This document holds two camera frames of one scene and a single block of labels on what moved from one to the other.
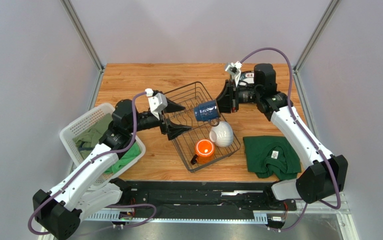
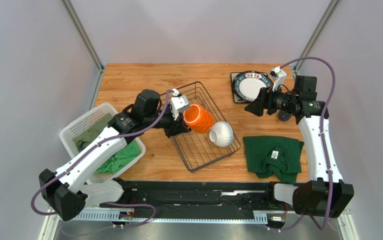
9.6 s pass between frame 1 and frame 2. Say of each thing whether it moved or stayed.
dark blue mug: moved
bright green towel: stayed
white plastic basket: stayed
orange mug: moved
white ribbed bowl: stayed
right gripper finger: moved
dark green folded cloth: stayed
